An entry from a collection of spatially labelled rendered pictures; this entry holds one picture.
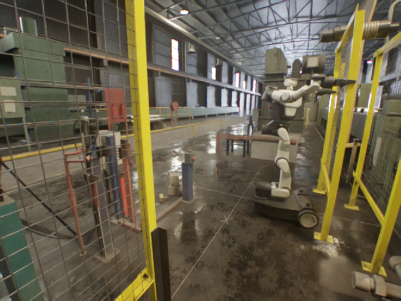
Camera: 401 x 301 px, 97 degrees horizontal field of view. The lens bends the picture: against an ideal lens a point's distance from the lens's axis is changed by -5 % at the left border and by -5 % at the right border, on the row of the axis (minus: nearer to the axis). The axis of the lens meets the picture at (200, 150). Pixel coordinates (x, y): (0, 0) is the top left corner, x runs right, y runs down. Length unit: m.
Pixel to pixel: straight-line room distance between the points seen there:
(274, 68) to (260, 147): 2.05
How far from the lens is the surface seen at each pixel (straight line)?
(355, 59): 1.80
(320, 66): 5.44
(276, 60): 5.43
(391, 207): 1.87
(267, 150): 4.61
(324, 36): 2.86
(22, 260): 1.47
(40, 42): 9.93
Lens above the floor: 1.25
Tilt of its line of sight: 13 degrees down
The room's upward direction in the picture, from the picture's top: straight up
